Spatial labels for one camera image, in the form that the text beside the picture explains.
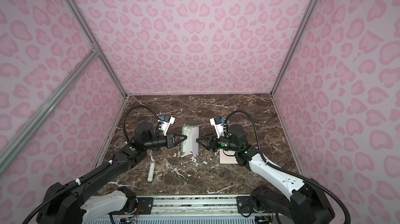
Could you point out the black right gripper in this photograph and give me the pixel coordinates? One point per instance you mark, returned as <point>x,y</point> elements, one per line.
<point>213,143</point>

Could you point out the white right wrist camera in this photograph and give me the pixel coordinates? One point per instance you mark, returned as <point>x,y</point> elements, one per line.
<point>217,124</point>

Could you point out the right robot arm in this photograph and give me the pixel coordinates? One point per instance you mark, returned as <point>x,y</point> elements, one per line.
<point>297,199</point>

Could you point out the metal base rail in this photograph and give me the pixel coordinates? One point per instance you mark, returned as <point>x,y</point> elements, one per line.
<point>192,209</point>

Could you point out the white glue stick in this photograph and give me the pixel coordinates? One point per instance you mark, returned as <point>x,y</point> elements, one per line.
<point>151,172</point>

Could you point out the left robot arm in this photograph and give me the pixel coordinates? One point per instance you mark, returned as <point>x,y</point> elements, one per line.
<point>68,204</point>

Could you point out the aluminium corner frame post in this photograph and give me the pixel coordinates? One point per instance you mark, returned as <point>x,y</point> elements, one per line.
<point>83,23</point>
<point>307,15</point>

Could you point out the green floral letter paper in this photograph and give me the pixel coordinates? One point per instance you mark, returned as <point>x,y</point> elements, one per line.
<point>190,145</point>

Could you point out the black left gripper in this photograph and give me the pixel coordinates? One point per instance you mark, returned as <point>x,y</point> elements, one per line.
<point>171,140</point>

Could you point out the cream white envelope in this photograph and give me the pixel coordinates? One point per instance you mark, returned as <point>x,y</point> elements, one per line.
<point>227,157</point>

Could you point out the aluminium diagonal frame bar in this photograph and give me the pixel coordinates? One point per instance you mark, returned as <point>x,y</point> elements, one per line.
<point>21,139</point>

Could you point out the aluminium corner frame post left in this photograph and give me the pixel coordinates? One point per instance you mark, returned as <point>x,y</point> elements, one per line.
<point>83,23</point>

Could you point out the aluminium corner frame post right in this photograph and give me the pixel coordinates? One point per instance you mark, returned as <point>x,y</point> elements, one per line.
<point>307,15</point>

